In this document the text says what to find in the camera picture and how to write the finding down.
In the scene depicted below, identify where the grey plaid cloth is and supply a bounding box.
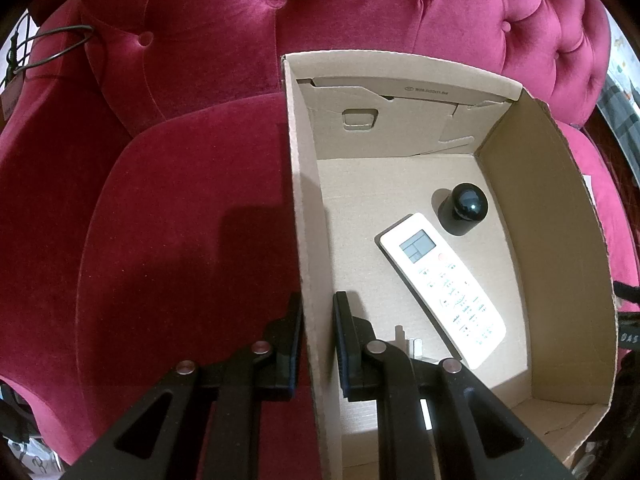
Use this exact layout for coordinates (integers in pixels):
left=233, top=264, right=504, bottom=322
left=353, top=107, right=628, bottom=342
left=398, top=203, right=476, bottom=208
left=597, top=77, right=640, bottom=172

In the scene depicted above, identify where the small white plastic piece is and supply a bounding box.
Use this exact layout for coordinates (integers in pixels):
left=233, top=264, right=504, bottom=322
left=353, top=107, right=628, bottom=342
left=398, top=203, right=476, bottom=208
left=392, top=325, right=424, bottom=359

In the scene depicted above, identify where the white remote control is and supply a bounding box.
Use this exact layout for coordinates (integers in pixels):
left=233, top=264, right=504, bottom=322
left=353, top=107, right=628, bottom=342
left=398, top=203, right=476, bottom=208
left=375, top=212, right=507, bottom=369

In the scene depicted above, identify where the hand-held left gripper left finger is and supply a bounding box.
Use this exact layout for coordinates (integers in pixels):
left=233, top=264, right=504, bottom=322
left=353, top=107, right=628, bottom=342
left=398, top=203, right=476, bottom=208
left=62, top=291, right=305, bottom=480

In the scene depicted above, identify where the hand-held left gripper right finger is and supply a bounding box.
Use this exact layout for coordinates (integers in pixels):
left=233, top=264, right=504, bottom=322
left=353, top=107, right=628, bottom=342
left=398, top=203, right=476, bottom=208
left=333, top=291, right=574, bottom=480

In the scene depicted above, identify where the black dome-topped cylinder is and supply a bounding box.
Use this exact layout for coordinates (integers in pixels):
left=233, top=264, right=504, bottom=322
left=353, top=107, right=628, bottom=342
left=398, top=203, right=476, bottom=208
left=437, top=181, right=489, bottom=237

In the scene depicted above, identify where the thin black cable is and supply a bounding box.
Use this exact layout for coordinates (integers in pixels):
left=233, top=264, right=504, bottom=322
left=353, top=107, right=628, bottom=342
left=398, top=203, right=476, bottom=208
left=7, top=24, right=96, bottom=69

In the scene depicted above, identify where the brown paper tag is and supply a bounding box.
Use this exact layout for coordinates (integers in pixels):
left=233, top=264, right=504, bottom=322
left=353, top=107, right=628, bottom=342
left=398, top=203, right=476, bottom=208
left=0, top=77, right=24, bottom=122

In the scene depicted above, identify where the cardboard box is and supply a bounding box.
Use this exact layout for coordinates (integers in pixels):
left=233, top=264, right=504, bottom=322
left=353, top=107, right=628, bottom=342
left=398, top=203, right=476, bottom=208
left=279, top=50, right=624, bottom=480

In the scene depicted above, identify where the clear plastic bag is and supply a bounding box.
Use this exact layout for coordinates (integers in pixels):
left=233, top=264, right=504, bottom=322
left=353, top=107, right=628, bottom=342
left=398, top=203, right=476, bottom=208
left=5, top=435, right=66, bottom=477

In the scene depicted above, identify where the white patterned curtain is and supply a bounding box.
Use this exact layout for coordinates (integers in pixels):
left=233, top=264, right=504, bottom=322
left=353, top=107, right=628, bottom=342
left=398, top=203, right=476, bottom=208
left=607, top=15, right=640, bottom=92

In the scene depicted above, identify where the pink velvet tufted armchair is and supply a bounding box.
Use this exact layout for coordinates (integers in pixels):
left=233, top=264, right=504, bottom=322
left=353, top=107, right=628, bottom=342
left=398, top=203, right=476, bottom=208
left=0, top=0, right=640, bottom=466

